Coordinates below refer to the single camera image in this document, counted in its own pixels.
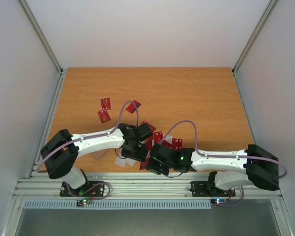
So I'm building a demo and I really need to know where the red VIP card top pile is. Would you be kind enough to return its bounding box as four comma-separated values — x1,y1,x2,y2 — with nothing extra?
141,120,156,133

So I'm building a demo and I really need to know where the aluminium front rail frame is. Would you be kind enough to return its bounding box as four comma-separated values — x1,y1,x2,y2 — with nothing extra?
13,172,283,200

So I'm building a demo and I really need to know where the dark red card top centre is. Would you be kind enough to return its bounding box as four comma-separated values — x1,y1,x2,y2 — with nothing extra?
126,100,141,114

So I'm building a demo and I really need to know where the white card centre pile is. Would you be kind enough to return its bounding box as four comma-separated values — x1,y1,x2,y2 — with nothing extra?
162,135,173,149

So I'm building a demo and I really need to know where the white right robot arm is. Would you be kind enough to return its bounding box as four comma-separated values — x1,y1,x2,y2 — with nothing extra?
146,144,279,195

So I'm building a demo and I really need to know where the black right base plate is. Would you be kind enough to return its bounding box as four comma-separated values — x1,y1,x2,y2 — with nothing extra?
190,181,236,197

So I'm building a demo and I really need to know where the dark red magstripe card centre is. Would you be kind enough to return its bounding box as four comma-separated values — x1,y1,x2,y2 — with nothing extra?
145,136,153,151

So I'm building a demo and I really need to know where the red card below far left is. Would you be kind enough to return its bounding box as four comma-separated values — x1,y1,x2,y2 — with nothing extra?
97,110,111,123

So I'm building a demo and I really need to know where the red card stack right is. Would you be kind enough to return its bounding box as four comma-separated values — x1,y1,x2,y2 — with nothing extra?
171,138,182,150

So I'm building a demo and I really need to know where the pink leather card holder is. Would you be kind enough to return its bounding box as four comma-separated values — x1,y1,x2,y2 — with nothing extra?
91,150,107,160

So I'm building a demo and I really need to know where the red VIP card centre right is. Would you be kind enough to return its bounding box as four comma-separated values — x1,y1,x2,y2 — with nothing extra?
153,131,163,144

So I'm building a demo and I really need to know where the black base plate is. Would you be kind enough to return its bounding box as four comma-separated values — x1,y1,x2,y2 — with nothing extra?
59,181,105,198
190,181,236,197

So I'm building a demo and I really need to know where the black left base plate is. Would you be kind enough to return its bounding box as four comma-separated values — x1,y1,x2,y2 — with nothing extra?
59,181,105,198

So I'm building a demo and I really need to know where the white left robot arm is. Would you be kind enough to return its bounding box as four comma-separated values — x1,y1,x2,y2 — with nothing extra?
40,123,152,196

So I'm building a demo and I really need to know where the grey slotted cable duct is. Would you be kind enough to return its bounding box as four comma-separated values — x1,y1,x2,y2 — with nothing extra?
24,199,211,210

